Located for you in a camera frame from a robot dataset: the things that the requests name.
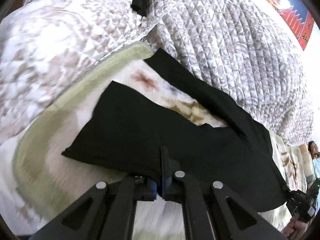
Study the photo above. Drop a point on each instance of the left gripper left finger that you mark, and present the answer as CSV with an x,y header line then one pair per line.
x,y
145,190

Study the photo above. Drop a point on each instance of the quilted patterned comforter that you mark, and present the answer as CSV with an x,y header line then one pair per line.
x,y
243,49

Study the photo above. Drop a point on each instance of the quilted patterned pillow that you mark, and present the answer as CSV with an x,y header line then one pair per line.
x,y
47,44

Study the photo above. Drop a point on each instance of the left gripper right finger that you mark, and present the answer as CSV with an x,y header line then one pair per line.
x,y
169,188

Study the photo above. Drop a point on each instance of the red blue wall hanging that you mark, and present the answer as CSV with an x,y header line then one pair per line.
x,y
297,17

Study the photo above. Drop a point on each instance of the black pants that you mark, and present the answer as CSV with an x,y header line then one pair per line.
x,y
128,132

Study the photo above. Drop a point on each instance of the right hand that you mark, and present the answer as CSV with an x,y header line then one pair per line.
x,y
295,229

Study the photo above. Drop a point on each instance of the floral fleece blanket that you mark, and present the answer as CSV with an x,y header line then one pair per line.
x,y
38,182

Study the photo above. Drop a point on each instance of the person lying on bed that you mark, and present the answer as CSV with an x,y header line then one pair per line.
x,y
314,152

